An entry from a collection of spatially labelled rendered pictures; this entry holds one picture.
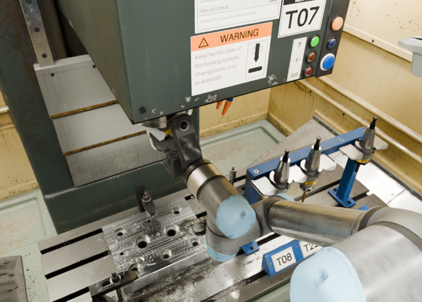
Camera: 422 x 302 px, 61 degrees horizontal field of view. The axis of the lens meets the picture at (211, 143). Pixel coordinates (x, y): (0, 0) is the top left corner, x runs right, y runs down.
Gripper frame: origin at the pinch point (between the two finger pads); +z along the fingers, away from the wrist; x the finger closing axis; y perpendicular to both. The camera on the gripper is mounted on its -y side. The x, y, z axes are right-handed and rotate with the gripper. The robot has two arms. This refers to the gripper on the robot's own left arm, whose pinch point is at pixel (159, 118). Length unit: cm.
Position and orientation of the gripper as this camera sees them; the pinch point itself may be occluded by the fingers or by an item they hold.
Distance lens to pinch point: 90.2
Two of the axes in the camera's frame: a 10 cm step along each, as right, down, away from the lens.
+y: -0.5, 7.5, 6.6
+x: 8.4, -3.2, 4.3
